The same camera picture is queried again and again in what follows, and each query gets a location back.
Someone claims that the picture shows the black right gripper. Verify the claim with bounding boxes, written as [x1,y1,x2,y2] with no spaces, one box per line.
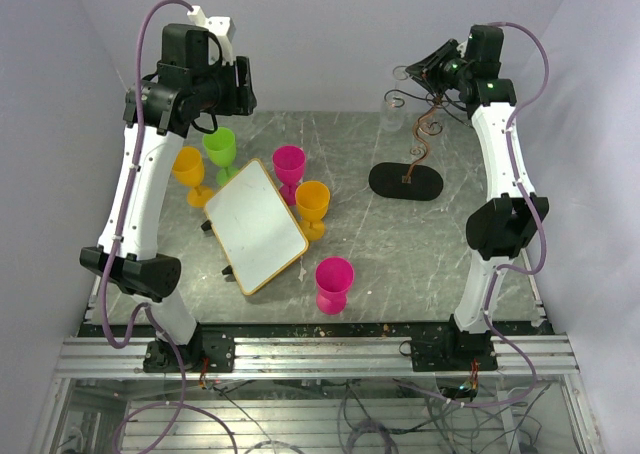
[406,40,472,97]

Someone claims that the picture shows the green wine glass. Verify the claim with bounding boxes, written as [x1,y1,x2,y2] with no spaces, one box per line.
[203,127,238,186]

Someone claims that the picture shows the pink wine glass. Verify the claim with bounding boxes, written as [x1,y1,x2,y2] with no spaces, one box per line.
[315,256,355,315]
[272,145,306,206]

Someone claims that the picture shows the orange wine glass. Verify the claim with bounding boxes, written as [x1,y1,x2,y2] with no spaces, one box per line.
[171,146,214,208]
[295,180,330,242]

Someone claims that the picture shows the pink wine glass front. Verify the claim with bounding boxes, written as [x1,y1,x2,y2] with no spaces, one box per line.
[315,256,355,315]

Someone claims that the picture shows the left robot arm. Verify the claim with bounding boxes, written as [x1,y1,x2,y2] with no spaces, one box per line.
[79,17,257,373]

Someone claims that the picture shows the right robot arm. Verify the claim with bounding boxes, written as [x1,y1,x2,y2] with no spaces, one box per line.
[405,22,549,371]

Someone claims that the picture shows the yellow-framed whiteboard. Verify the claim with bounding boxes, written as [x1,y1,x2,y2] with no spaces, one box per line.
[204,158,309,296]

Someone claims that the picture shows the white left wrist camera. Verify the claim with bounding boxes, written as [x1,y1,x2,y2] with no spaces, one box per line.
[187,5,236,65]

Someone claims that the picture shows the copper wire glass rack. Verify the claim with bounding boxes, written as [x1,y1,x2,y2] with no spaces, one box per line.
[368,94,456,201]

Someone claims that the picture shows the aluminium mounting rail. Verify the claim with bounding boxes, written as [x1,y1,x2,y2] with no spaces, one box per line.
[54,335,579,380]

